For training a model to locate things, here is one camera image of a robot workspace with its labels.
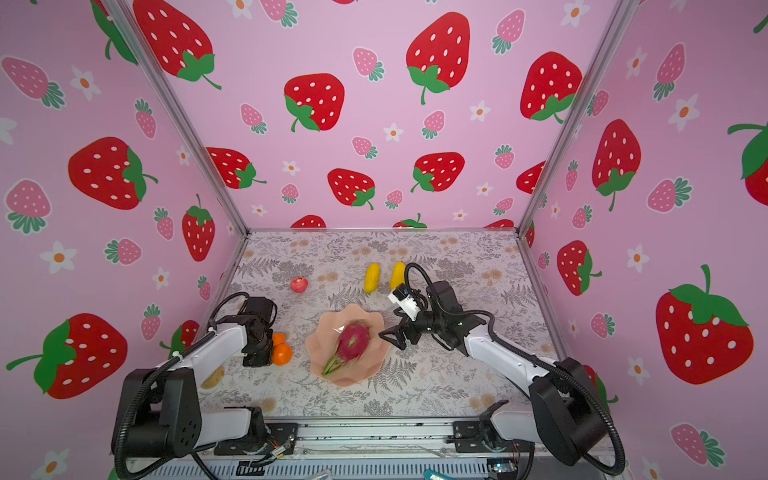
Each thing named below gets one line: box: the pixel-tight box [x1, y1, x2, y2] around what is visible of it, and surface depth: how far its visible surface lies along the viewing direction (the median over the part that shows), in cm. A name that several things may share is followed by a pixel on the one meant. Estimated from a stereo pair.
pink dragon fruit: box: [322, 321, 371, 376], surface depth 85 cm
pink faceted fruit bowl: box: [305, 303, 391, 388], surface depth 89 cm
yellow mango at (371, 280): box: [364, 262, 381, 294], surface depth 106 cm
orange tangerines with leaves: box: [272, 333, 293, 366], surface depth 86 cm
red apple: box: [290, 277, 308, 293], surface depth 103 cm
